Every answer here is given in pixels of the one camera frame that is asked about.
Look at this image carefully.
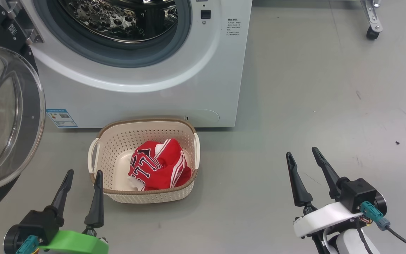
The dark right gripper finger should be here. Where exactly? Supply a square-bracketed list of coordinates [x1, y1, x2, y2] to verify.
[312, 147, 341, 200]
[286, 152, 313, 207]

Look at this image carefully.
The cream perforated laundry basket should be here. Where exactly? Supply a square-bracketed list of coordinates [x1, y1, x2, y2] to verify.
[88, 118, 201, 204]

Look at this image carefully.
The white washing machine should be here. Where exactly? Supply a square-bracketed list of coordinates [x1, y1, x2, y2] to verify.
[20, 0, 253, 129]

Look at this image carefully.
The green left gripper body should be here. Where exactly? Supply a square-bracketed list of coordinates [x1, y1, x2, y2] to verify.
[39, 229, 109, 254]

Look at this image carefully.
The red garment with white lettering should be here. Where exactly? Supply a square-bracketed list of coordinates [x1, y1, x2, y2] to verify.
[128, 175, 145, 191]

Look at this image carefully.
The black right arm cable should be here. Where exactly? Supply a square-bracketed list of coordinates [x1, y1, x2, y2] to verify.
[360, 201, 406, 254]

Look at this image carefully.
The red jersey with white stripes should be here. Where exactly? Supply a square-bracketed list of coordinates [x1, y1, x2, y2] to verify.
[128, 139, 192, 191]

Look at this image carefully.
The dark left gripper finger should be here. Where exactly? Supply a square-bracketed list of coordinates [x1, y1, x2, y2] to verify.
[50, 169, 74, 216]
[84, 170, 104, 229]

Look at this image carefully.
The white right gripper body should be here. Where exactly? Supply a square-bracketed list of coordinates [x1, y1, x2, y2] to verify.
[293, 202, 364, 237]

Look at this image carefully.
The metal cart leg with caster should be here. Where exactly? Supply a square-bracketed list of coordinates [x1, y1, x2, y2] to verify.
[361, 0, 384, 40]

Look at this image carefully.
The black glass washing machine door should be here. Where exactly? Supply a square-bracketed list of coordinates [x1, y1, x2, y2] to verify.
[0, 0, 46, 223]

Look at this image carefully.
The blue energy label sticker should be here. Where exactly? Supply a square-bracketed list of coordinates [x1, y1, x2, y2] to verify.
[46, 109, 78, 128]

